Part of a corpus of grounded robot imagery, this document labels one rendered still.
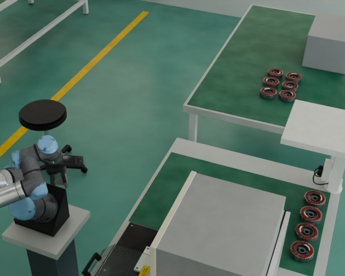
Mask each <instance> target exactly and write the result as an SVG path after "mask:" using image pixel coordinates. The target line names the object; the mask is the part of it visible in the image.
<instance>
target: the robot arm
mask: <svg viewBox="0 0 345 276"><path fill-rule="evenodd" d="M11 159H12V162H13V164H12V165H7V166H5V167H3V168H2V169H1V170H0V208H2V207H4V206H7V205H8V208H9V212H10V214H11V215H12V216H13V217H14V218H16V219H18V220H23V221H26V220H34V221H36V222H39V223H46V222H49V221H51V220H52V219H53V218H54V217H55V215H56V213H57V211H58V203H57V201H56V199H55V197H54V196H53V195H52V194H50V193H48V189H47V186H46V182H45V180H44V177H43V174H42V172H41V169H40V166H39V163H38V162H39V161H41V160H43V163H45V168H46V172H47V173H48V175H55V174H57V173H60V174H58V179H56V180H55V181H54V183H55V184H56V185H64V186H65V188H68V180H67V175H66V173H65V172H66V167H67V166H77V167H82V166H83V165H84V162H83V156H69V155H66V154H65V153H63V154H62V152H61V150H60V148H59V146H58V143H57V142H56V140H55V139H54V138H53V137H52V136H49V135H44V136H42V137H41V138H40V139H39V140H38V142H37V143H36V144H33V145H30V146H28V147H25V148H22V149H19V150H17V151H15V152H13V153H12V154H11Z"/></svg>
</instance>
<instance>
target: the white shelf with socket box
mask: <svg viewBox="0 0 345 276"><path fill-rule="evenodd" d="M280 143H281V144H283V145H288V146H292V147H297V148H301V149H304V150H309V151H313V152H318V153H322V154H327V155H330V156H334V157H335V160H332V159H327V158H326V159H325V164H324V166H322V165H319V167H318V168H316V169H315V171H316V170H317V169H318V172H315V171H314V175H313V182H314V176H316V177H321V180H322V181H326V182H325V183H323V184H318V183H315V182H314V183H315V184H316V185H324V189H325V190H326V191H327V192H329V193H332V194H338V193H341V192H342V186H341V184H340V183H341V180H342V176H343V172H344V169H345V110H342V109H339V108H334V107H329V106H324V105H319V104H315V103H311V102H305V101H301V100H295V102H294V105H293V107H292V110H291V113H290V115H289V118H288V120H287V124H286V126H285V129H284V132H283V134H282V137H281V140H280ZM316 173H317V175H316Z"/></svg>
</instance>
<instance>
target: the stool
mask: <svg viewBox="0 0 345 276"><path fill-rule="evenodd" d="M66 118H67V111H66V107H65V106H64V105H63V104H61V103H60V102H58V101H55V100H37V101H33V102H30V103H28V104H27V105H25V106H24V107H23V108H22V109H21V110H20V112H19V121H20V124H21V125H22V126H23V127H25V128H27V129H30V130H34V131H43V136H44V135H49V130H51V129H54V128H56V127H58V126H59V125H61V124H62V123H63V122H64V121H65V120H66ZM71 150H72V148H71V147H70V145H66V146H65V147H64V148H63V149H62V150H61V152H62V154H63V153H66V151H68V152H70V151H71ZM66 168H69V169H81V171H82V172H83V173H86V172H87V171H88V169H87V168H86V167H85V165H83V166H82V167H77V166H67V167H66ZM40 169H41V171H42V170H45V169H46V168H45V165H42V166H40ZM54 181H55V176H54V175H50V184H51V185H54V186H55V183H54Z"/></svg>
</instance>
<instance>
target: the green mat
mask: <svg viewBox="0 0 345 276"><path fill-rule="evenodd" d="M191 171H195V172H197V173H198V174H202V175H206V176H210V177H214V178H217V179H221V180H225V181H229V182H232V183H237V184H240V185H243V186H248V187H251V188H255V189H259V190H262V191H266V192H270V193H274V194H278V195H281V196H285V197H286V199H285V205H284V210H287V211H290V212H291V214H290V218H289V223H288V226H287V231H286V236H285V240H284V245H283V250H282V253H281V258H280V263H279V267H281V268H285V269H288V270H290V271H294V272H297V273H301V274H304V275H307V276H313V274H314V269H315V264H316V261H317V256H318V251H319V246H320V241H321V236H322V233H323V228H324V223H325V218H326V213H327V208H328V204H329V200H330V194H331V193H329V192H325V191H321V190H318V189H314V188H309V187H306V186H301V185H297V184H294V183H290V182H286V181H282V180H278V179H274V178H271V177H267V176H263V175H259V174H254V173H252V172H248V171H244V170H239V169H236V168H231V167H228V166H224V165H220V164H216V163H212V162H208V161H205V160H201V159H197V158H193V157H189V156H184V155H181V154H178V153H174V152H171V153H170V155H169V156H168V158H167V160H166V161H165V163H164V165H163V166H162V168H161V169H160V171H159V173H158V174H157V176H156V178H155V179H154V180H153V182H152V184H151V185H150V187H149V189H148V190H147V192H146V193H145V195H144V197H143V198H142V200H141V201H140V203H139V205H138V206H137V208H136V209H135V211H134V213H133V214H132V216H131V218H130V219H129V221H130V222H133V223H137V224H139V225H143V226H146V227H149V228H153V229H156V230H159V229H160V227H161V226H162V224H163V222H164V220H165V218H166V216H167V215H168V213H169V211H170V209H171V207H172V205H173V204H174V202H175V200H176V198H177V196H178V194H179V193H180V191H181V189H182V188H183V186H184V184H185V182H186V180H187V178H188V177H189V175H190V173H191ZM308 191H317V192H318V191H319V192H321V193H322V194H323V195H324V196H325V198H326V201H325V205H324V206H323V207H322V208H318V209H319V210H320V211H321V213H322V218H321V222H320V223H319V224H317V225H314V226H315V227H316V228H317V230H318V237H317V240H316V241H314V242H312V243H309V244H310V245H311V246H312V247H313V249H314V255H313V258H312V260H310V261H309V262H300V261H299V262H298V261H296V260H294V259H293V257H291V255H290V247H291V244H292V243H294V242H296V241H299V240H298V239H297V238H296V236H295V229H296V226H297V225H298V224H300V223H304V222H302V221H301V219H300V210H301V209H302V208H303V207H305V206H307V205H306V204H305V202H304V195H305V193H306V192H308Z"/></svg>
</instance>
